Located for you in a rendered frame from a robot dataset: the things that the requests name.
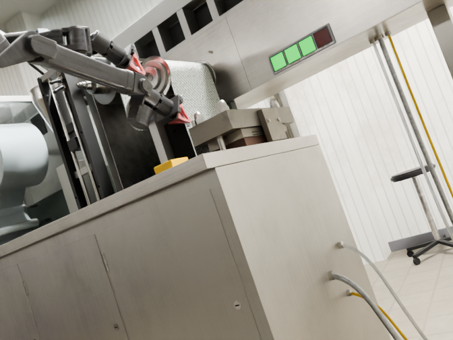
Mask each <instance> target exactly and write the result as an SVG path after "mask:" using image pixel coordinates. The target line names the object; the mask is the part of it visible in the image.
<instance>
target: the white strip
mask: <svg viewBox="0 0 453 340"><path fill-rule="evenodd" d="M84 93H85V95H86V99H87V101H88V105H89V108H90V111H91V114H92V118H93V120H94V124H95V126H96V130H97V132H98V136H99V138H100V142H101V144H102V148H103V150H104V155H105V157H106V160H107V163H108V166H109V169H110V172H111V175H112V178H113V181H114V184H115V187H116V190H117V192H119V191H121V190H123V188H122V185H121V182H120V179H119V176H118V173H117V170H116V167H115V164H114V161H113V157H112V154H111V151H110V148H109V145H108V142H107V139H106V136H105V134H104V130H103V128H102V124H101V122H100V118H99V116H98V111H97V109H96V105H95V103H94V99H93V97H92V95H91V94H89V93H88V92H87V91H86V90H84Z"/></svg>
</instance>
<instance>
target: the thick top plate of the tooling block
mask: <svg viewBox="0 0 453 340"><path fill-rule="evenodd" d="M270 108H277V111H278V114H279V116H280V119H281V122H282V124H285V126H286V125H288V124H290V123H293V122H295V121H294V119H293V115H292V113H291V110H290V107H268V108H255V109H229V110H225V111H223V112H221V113H219V114H217V115H215V116H213V117H211V118H209V119H207V120H205V121H203V122H201V123H199V124H197V125H195V126H193V127H191V128H189V133H190V135H191V139H192V141H193V144H194V146H195V147H196V146H204V145H208V144H209V143H211V142H213V141H215V140H216V138H218V137H221V136H223V137H224V136H226V135H229V134H231V133H233V132H235V131H237V130H240V129H243V128H254V127H261V126H262V124H261V121H260V118H259V116H258V112H257V111H258V110H260V109H270Z"/></svg>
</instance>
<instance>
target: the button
mask: <svg viewBox="0 0 453 340"><path fill-rule="evenodd" d="M187 160H188V158H187V157H183V158H179V159H171V160H169V161H167V162H165V163H163V164H161V165H158V166H156V167H155V168H154V171H155V174H158V173H160V172H162V171H165V170H167V169H169V168H171V167H174V166H176V165H178V164H180V163H183V162H185V161H187Z"/></svg>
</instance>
